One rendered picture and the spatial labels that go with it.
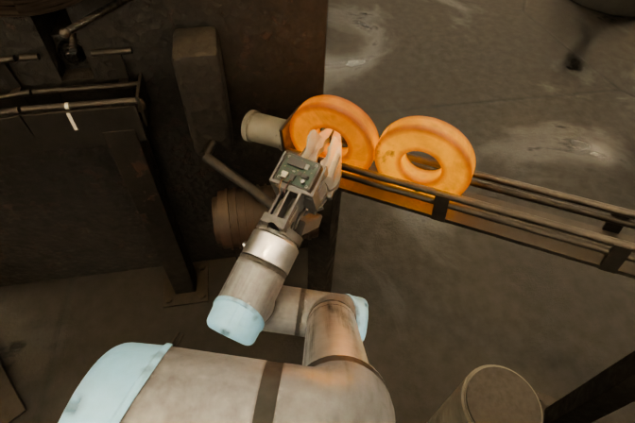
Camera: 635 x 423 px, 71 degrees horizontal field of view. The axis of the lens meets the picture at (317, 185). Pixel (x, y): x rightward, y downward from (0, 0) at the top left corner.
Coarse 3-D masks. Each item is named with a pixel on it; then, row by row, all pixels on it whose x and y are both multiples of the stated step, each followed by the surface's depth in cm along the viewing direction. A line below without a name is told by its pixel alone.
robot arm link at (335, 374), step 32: (320, 320) 57; (352, 320) 60; (320, 352) 46; (352, 352) 46; (288, 384) 31; (320, 384) 32; (352, 384) 34; (384, 384) 39; (288, 416) 29; (320, 416) 30; (352, 416) 31; (384, 416) 34
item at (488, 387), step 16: (480, 368) 70; (496, 368) 70; (464, 384) 69; (480, 384) 68; (496, 384) 68; (512, 384) 68; (528, 384) 69; (448, 400) 76; (464, 400) 67; (480, 400) 67; (496, 400) 67; (512, 400) 67; (528, 400) 67; (432, 416) 87; (448, 416) 73; (464, 416) 66; (480, 416) 65; (496, 416) 65; (512, 416) 65; (528, 416) 65
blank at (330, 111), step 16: (320, 96) 72; (336, 96) 71; (304, 112) 72; (320, 112) 71; (336, 112) 69; (352, 112) 69; (304, 128) 75; (336, 128) 72; (352, 128) 70; (368, 128) 70; (304, 144) 78; (352, 144) 73; (368, 144) 71; (352, 160) 75; (368, 160) 74
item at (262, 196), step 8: (208, 144) 87; (208, 152) 86; (208, 160) 86; (216, 160) 86; (216, 168) 86; (224, 168) 86; (224, 176) 87; (232, 176) 86; (240, 176) 87; (240, 184) 86; (248, 184) 86; (248, 192) 86; (256, 192) 86; (264, 200) 85; (272, 200) 85
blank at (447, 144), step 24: (408, 120) 67; (432, 120) 65; (384, 144) 70; (408, 144) 67; (432, 144) 65; (456, 144) 64; (384, 168) 73; (408, 168) 73; (456, 168) 66; (456, 192) 70
